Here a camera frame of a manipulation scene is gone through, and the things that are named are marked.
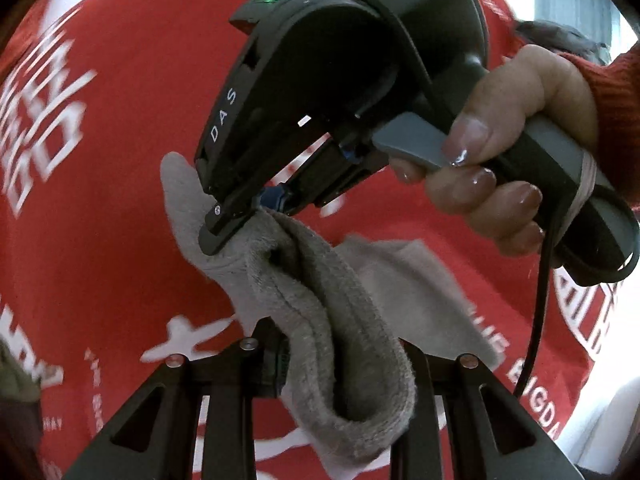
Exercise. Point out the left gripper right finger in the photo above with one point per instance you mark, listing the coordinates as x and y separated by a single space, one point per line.
490 435

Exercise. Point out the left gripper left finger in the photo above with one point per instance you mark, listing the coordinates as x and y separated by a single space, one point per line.
188 409

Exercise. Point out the right forearm red sleeve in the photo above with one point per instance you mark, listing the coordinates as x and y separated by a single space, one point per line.
615 91

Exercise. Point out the grey knitted sock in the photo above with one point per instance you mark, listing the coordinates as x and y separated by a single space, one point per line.
345 309

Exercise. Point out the olive crumpled garment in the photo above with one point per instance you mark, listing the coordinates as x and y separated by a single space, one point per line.
15 384

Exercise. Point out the red printed bedspread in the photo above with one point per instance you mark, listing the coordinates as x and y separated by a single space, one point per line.
94 290

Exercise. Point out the person right hand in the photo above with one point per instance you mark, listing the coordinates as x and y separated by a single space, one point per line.
493 116

